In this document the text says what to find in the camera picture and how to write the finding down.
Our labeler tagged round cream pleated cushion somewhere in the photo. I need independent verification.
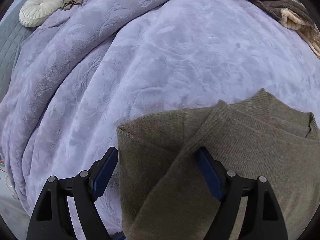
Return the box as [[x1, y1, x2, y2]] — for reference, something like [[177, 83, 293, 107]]
[[19, 0, 65, 28]]

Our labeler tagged olive brown knit sweater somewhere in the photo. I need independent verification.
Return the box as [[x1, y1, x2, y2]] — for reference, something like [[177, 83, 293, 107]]
[[117, 88, 320, 240]]

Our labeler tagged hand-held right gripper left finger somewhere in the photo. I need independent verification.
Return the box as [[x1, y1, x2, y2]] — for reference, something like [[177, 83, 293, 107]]
[[26, 147, 119, 240]]

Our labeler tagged lavender plush blanket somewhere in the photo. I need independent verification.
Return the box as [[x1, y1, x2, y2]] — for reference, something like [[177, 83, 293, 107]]
[[0, 0, 320, 240]]

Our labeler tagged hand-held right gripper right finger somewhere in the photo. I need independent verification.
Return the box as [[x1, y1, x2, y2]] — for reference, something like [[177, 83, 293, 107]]
[[197, 147, 288, 240]]

